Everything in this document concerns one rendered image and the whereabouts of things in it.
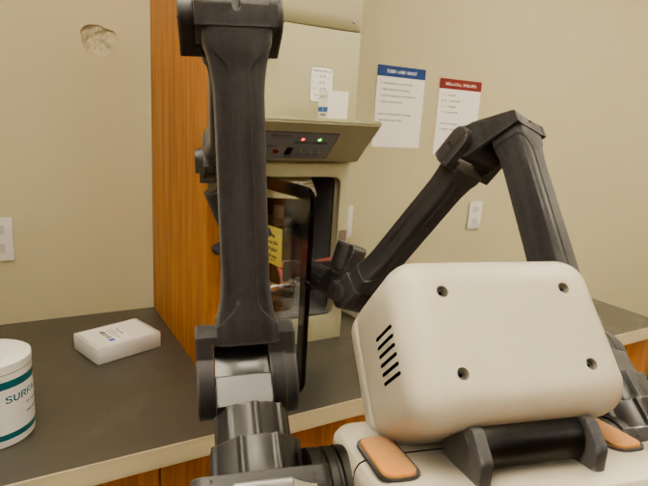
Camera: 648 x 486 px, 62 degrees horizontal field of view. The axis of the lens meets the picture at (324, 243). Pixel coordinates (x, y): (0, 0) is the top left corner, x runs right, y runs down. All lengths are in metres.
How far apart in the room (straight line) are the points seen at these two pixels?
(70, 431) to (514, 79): 1.96
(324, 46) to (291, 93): 0.13
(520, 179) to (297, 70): 0.62
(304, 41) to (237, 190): 0.81
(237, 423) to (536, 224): 0.50
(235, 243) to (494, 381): 0.26
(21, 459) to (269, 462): 0.63
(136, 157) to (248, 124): 1.11
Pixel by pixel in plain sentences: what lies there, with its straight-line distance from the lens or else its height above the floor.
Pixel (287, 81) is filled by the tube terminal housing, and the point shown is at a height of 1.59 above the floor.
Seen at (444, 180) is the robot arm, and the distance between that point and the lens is 0.96.
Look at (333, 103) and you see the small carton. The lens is 1.23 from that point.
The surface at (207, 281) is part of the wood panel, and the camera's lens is 1.16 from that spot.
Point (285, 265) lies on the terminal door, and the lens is 1.04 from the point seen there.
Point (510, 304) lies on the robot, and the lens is 0.51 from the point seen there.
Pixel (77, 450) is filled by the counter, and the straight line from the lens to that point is 1.06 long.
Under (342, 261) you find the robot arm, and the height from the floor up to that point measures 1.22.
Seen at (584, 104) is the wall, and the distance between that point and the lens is 2.73.
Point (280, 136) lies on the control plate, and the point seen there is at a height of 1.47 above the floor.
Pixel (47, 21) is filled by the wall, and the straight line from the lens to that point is 1.59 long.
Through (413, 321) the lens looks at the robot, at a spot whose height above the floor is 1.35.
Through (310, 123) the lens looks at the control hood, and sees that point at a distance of 1.17.
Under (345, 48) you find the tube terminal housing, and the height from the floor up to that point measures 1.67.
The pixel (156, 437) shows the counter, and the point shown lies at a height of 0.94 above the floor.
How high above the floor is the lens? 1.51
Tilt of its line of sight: 13 degrees down
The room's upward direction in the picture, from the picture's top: 3 degrees clockwise
